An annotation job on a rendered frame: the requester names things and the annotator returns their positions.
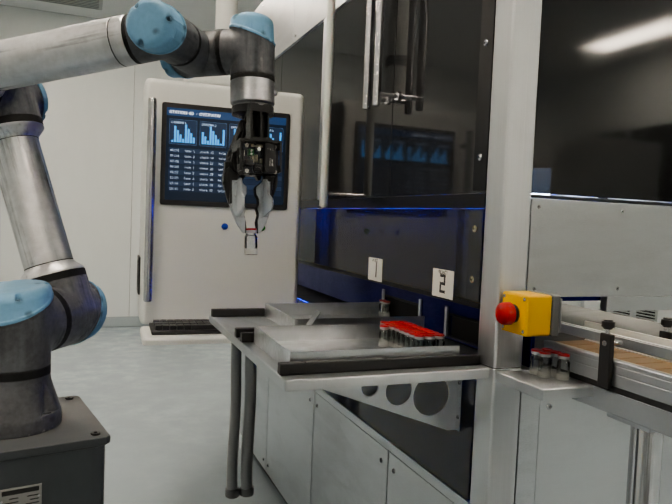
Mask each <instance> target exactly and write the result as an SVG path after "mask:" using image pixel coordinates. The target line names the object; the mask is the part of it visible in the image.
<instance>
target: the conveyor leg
mask: <svg viewBox="0 0 672 504"><path fill-rule="evenodd" d="M607 416H608V417H610V418H613V419H615V420H618V421H620V422H623V423H625V424H628V425H630V426H631V428H630V443H629V458H628V473H627V488H626V503H625V504H659V494H660V479H661V465H662V450H663V436H664V435H663V434H661V433H658V432H656V431H653V430H651V429H648V428H646V427H643V426H640V425H638V424H635V423H633V422H630V421H628V420H625V419H623V418H620V417H618V416H615V415H612V414H610V413H607Z"/></svg>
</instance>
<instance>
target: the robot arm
mask: <svg viewBox="0 0 672 504"><path fill-rule="evenodd" d="M275 47H276V44H275V42H274V25H273V22H272V20H271V19H270V18H269V17H268V16H266V15H264V14H261V13H257V12H241V13H239V14H235V15H233V16H232V18H231V20H230V25H229V29H223V30H212V31H202V30H200V29H199V28H198V27H196V26H195V25H194V24H193V23H191V22H190V21H188V20H187V19H186V18H185V17H183V16H182V15H181V14H180V12H179V11H178V10H176V9H175V8H174V7H172V6H171V5H169V4H166V3H164V2H162V1H160V0H140V1H138V3H136V4H135V5H134V6H133V7H131V9H130V10H129V12H128V14H123V15H118V16H114V17H109V18H104V19H99V20H94V21H90V22H85V23H80V24H75V25H70V26H66V27H61V28H56V29H51V30H47V31H42V32H37V33H32V34H27V35H23V36H18V37H13V38H8V39H3V40H0V189H1V192H2V196H3V199H4V203H5V206H6V209H7V213H8V216H9V220H10V223H11V227H12V230H13V234H14V237H15V241H16V244H17V248H18V251H19V255H20V258H21V262H22V265H23V268H24V274H23V276H22V278H21V279H20V280H12V281H2V282H0V440H6V439H16V438H22V437H28V436H32V435H36V434H40V433H43V432H46V431H49V430H51V429H53V428H55V427H56V426H58V425H59V424H60V423H61V415H62V409H61V404H60V402H59V399H58V396H57V393H56V390H55V387H54V384H53V381H52V378H51V351H54V350H57V349H60V348H63V347H66V346H70V345H76V344H79V343H81V342H83V341H85V340H86V339H88V338H90V337H92V336H93V335H95V334H96V333H97V332H98V331H99V330H100V329H101V327H102V325H103V323H104V322H105V319H106V315H107V301H106V297H105V295H104V293H103V291H102V290H101V288H100V287H99V286H96V285H95V284H94V283H93V282H91V281H89V280H88V276H87V273H86V269H85V267H84V266H83V265H82V264H80V263H78V262H76V261H75V260H74V259H73V256H72V253H71V249H70V246H69V242H68V239H67V235H66V232H65V228H64V225H63V221H62V218H61V214H60V211H59V207H58V204H57V200H56V197H55V193H54V190H53V186H52V183H51V180H50V176H49V173H48V169H47V166H46V162H45V159H44V155H43V152H42V148H41V145H40V141H39V137H40V135H41V134H42V132H43V131H44V124H43V120H44V119H45V117H46V115H45V113H46V111H48V97H47V93H46V90H45V88H44V86H43V85H42V83H46V82H51V81H56V80H61V79H67V78H72V77H77V76H82V75H87V74H92V73H98V72H103V71H108V70H113V69H118V68H123V67H129V66H134V65H139V64H144V63H149V62H154V61H159V60H160V63H161V66H162V68H163V69H164V70H165V73H166V74H167V75H168V76H170V77H172V78H184V79H191V78H194V77H210V76H226V75H230V104H231V105H232V116H233V117H236V118H239V119H242V120H240V121H239V124H238V126H237V129H236V132H235V134H234V137H233V139H232V142H231V145H230V147H229V150H228V152H227V155H226V161H225V162H224V170H223V174H222V185H223V189H224V192H225V195H226V199H227V202H228V204H229V207H230V210H231V212H232V215H233V218H234V220H235V222H236V224H237V226H238V228H239V229H240V231H241V232H242V233H246V220H245V216H244V213H245V210H246V208H245V196H246V194H247V186H246V185H245V184H243V182H242V180H243V179H244V178H245V177H254V178H255V179H256V181H259V180H261V176H262V180H261V182H260V183H259V184H258V185H256V186H255V187H254V189H253V192H254V197H255V198H256V202H257V204H256V207H255V212H256V219H255V228H257V234H259V233H260V232H261V231H262V229H263V228H264V226H265V224H266V222H267V219H268V217H269V213H270V212H271V211H272V209H273V206H274V202H273V196H274V193H275V191H276V188H277V183H278V177H277V175H278V173H280V172H282V141H278V140H272V138H270V137H269V118H272V117H274V108H273V106H274V105H275V96H277V94H278V92H277V91H276V90H274V87H275ZM278 151H279V155H280V165H279V166H278ZM238 176H239V177H238Z"/></svg>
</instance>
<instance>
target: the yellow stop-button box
mask: <svg viewBox="0 0 672 504"><path fill-rule="evenodd" d="M560 301H561V296H560V295H555V294H550V293H544V292H539V291H504V292H503V302H511V303H512V304H513V305H514V306H515V308H516V320H515V322H514V323H513V324H512V325H502V324H501V329H502V330H504V331H508V332H511V333H515V334H518V335H521V336H525V337H535V336H558V334H559V318H560Z"/></svg>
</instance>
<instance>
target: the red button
mask: <svg viewBox="0 0 672 504"><path fill-rule="evenodd" d="M495 317H496V320H497V321H498V322H499V323H500V324H502V325H512V324H513V323H514V322H515V320H516V308H515V306H514V305H513V304H512V303H511V302H501V303H500V304H498V305H497V307H496V309H495Z"/></svg>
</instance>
